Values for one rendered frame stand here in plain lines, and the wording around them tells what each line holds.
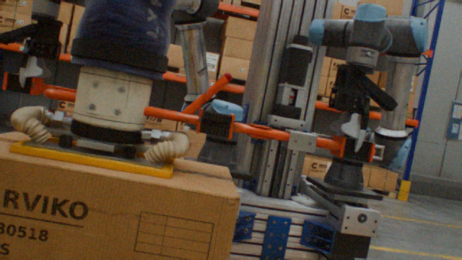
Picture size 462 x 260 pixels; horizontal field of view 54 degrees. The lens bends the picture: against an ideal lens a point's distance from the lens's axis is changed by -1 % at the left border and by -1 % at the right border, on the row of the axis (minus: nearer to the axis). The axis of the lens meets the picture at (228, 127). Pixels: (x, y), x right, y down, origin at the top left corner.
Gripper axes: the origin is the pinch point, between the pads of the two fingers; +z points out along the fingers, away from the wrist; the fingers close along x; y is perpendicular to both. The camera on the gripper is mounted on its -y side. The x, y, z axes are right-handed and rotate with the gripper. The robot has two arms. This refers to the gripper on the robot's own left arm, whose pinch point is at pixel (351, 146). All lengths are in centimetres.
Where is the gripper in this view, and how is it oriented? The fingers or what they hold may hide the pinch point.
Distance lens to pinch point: 118.8
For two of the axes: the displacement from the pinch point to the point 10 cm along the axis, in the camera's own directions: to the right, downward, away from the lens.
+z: -1.8, 9.8, 0.5
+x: 0.8, 0.7, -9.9
